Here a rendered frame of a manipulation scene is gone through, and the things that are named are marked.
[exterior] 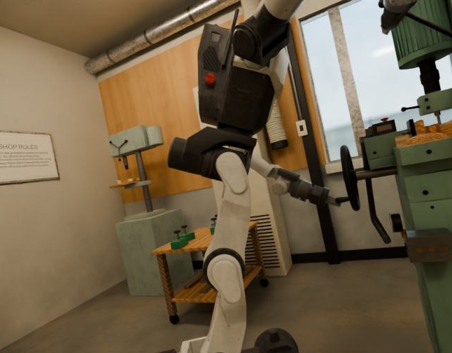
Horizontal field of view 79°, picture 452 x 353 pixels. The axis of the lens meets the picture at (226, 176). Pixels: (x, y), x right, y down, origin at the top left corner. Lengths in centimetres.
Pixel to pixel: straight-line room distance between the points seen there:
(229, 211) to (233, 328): 39
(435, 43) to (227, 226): 96
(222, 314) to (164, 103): 256
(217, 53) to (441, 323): 115
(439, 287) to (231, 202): 73
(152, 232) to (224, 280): 172
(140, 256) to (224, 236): 187
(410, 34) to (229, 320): 119
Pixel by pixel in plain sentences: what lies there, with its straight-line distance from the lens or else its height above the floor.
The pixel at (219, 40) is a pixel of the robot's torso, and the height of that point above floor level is 136.
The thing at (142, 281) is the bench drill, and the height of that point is 14.
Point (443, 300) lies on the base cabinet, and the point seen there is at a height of 38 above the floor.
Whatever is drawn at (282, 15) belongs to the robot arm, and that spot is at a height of 128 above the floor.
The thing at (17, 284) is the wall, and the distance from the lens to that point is 297.
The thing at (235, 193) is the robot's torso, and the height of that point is 86.
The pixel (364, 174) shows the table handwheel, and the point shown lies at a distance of 129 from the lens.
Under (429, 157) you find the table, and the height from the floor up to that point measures 85.
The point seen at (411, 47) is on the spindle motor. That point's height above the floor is 124.
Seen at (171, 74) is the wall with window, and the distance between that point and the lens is 323.
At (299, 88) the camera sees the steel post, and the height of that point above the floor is 154.
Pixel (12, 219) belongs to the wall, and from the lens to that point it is 295.
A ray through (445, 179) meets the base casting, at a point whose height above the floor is 77.
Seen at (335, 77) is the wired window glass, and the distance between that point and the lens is 271.
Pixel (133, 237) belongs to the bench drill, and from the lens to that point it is 276.
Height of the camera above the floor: 92
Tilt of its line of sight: level
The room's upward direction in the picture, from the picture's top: 12 degrees counter-clockwise
